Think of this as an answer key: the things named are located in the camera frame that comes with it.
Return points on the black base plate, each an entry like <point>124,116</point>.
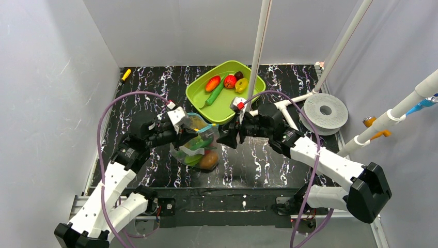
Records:
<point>288,206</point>
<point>160,207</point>

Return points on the aluminium rail frame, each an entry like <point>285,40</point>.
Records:
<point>220,207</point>

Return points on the green plastic basket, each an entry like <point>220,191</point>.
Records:
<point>219,112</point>

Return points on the blue handled tool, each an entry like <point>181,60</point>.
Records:
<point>427,102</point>

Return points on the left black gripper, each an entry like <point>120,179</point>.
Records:
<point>182,133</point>

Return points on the green cucumber toy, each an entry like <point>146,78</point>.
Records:
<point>214,95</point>

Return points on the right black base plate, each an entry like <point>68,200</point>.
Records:
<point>288,206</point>

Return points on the clear zip top bag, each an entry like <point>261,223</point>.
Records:
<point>200,152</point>

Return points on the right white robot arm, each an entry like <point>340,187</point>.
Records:
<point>363,190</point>

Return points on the green chili pepper toy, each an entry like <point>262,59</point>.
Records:
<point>198,143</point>

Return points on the yellow handled screwdriver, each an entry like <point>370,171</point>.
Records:
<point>125,75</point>

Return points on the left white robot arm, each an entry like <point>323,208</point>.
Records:
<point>99,221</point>

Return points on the yellow ring fruit toy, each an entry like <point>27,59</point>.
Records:
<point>241,85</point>

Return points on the white pvc pipe frame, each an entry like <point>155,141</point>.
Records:
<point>393,48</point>

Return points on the grey filament spool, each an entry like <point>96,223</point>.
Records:
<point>325,112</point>

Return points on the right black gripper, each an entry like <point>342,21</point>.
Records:
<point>241,129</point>

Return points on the white centre pole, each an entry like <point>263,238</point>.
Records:
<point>261,32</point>

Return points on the orange red mango toy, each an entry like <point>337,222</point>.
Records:
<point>212,83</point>

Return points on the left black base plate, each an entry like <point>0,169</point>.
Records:
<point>160,207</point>

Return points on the dark purple plum toy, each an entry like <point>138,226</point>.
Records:
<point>238,75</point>

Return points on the red strawberry toy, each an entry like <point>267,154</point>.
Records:
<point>230,81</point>

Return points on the light green pepper toy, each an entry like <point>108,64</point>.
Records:
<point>192,160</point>

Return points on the brown kiwi toy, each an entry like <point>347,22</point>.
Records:
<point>209,161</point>

